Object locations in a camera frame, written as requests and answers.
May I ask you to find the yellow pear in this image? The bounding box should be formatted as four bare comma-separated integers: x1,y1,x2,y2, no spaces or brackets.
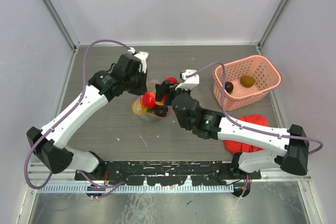
132,99,143,116

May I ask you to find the right aluminium frame post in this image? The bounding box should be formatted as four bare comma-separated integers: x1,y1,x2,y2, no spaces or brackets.
256,0,290,55

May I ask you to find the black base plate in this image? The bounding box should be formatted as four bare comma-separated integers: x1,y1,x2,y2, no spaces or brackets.
75,159,262,187

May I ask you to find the red apple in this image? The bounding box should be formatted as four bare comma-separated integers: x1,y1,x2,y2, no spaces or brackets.
142,91,156,109

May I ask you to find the aluminium frame post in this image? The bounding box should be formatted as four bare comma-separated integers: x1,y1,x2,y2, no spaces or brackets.
256,0,290,55
42,0,80,51

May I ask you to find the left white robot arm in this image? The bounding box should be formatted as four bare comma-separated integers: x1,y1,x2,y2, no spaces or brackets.
26,51,149,180

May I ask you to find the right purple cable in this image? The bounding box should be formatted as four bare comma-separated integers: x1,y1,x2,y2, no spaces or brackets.
183,61,324,198

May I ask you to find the white slotted cable duct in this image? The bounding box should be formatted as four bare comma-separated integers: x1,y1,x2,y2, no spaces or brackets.
38,182,234,194

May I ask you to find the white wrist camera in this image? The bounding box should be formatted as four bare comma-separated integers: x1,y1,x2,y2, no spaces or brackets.
128,47,149,73
175,69,200,91

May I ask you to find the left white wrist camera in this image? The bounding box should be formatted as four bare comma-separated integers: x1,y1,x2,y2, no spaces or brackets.
128,47,149,73

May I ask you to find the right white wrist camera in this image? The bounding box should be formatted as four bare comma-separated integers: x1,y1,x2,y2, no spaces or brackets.
175,69,200,91

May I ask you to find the left aluminium frame post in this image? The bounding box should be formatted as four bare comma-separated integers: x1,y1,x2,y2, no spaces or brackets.
42,0,80,51

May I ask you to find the orange brown fruit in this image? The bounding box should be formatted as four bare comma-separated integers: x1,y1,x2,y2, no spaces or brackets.
239,75,255,88

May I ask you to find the pink plastic basket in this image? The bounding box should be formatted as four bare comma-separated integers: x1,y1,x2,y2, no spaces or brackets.
213,55,282,111

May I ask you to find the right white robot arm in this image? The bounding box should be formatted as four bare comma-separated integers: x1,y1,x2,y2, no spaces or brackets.
155,82,309,179

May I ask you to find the red oval fruit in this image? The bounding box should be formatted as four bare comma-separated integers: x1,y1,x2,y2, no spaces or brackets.
161,77,178,84

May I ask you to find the clear zip top bag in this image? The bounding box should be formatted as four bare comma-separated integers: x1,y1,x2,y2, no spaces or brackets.
132,80,171,122

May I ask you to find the purple cable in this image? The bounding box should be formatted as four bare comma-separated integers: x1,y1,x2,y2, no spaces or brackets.
183,61,324,198
23,39,136,189

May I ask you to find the red cloth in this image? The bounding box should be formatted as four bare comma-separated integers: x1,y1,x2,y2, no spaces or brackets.
223,114,269,154

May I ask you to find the dark maroon fruit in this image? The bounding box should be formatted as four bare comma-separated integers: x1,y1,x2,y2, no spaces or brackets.
154,105,169,118
224,81,234,94

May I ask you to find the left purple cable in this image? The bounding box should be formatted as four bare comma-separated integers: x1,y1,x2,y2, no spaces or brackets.
23,39,136,189

